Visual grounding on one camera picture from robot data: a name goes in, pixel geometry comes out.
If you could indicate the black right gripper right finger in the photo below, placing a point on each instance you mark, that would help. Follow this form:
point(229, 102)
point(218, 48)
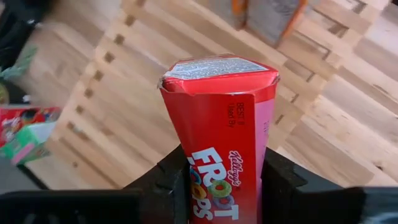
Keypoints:
point(311, 205)

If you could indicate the red cartoon cereal box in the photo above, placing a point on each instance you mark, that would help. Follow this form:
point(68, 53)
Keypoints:
point(18, 119)

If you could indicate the slatted wooden shelf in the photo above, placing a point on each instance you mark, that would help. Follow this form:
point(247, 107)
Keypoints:
point(140, 77)

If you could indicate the orange Mini Wheats cereal box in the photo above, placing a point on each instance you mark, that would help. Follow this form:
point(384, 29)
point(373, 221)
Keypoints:
point(267, 18)

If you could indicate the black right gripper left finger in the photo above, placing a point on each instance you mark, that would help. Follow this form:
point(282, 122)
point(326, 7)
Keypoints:
point(124, 208)

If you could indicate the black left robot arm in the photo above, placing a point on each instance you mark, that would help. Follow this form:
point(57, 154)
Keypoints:
point(15, 25)

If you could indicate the red Froot Loops cereal box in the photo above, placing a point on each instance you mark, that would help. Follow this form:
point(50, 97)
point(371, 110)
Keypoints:
point(217, 130)

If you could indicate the green Apple Jacks cereal box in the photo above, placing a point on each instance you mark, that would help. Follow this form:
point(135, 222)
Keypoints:
point(28, 140)

